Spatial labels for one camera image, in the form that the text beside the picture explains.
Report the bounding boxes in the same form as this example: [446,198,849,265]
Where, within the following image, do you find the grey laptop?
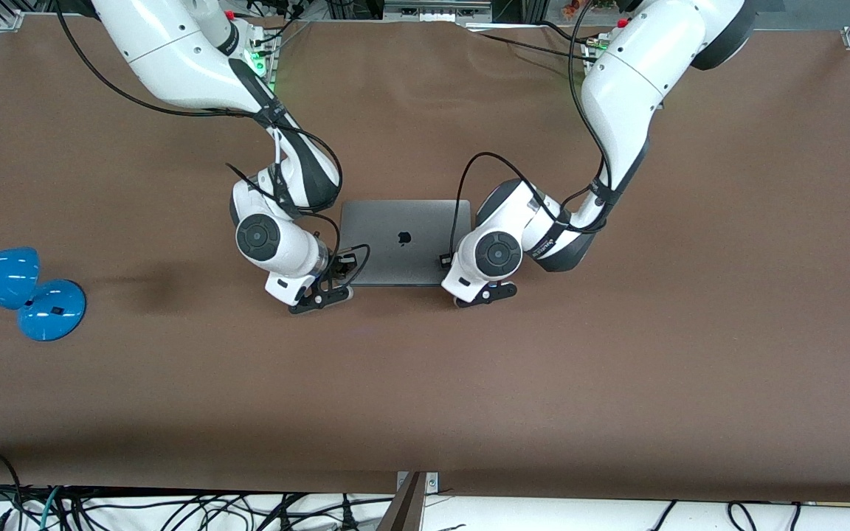
[336,199,474,287]

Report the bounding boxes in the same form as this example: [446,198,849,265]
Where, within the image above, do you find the grey box behind table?
[383,0,494,23]

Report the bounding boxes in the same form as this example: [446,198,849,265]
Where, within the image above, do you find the brown table mat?
[0,13,850,504]

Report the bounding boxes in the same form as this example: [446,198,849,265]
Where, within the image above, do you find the silver mounting plate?
[396,472,439,493]

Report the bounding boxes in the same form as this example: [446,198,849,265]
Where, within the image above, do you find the blue desk lamp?
[0,247,88,342]

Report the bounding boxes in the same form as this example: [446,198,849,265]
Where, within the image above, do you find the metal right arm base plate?
[252,29,278,93]

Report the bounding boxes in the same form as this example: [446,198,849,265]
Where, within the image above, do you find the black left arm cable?
[458,0,651,255]

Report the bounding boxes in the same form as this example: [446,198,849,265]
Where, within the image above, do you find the long black table cable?
[480,33,595,61]

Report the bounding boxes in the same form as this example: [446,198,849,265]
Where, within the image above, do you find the black base cable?
[248,0,315,56]

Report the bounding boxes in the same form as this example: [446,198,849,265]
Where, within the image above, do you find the dark grey metal post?
[377,472,427,531]

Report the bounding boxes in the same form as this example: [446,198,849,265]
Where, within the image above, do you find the short black table cable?
[539,21,590,44]

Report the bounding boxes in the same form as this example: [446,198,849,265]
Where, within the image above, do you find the black cable tangle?
[0,483,396,531]

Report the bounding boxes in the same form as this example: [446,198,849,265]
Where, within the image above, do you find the teal floor cable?
[40,485,63,531]

